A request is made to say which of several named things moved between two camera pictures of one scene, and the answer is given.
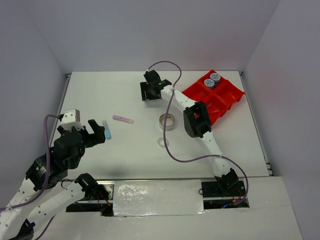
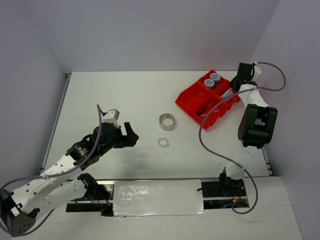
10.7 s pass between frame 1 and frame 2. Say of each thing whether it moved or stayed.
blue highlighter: moved
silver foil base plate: stayed
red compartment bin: stayed
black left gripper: moved
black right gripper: moved
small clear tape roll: stayed
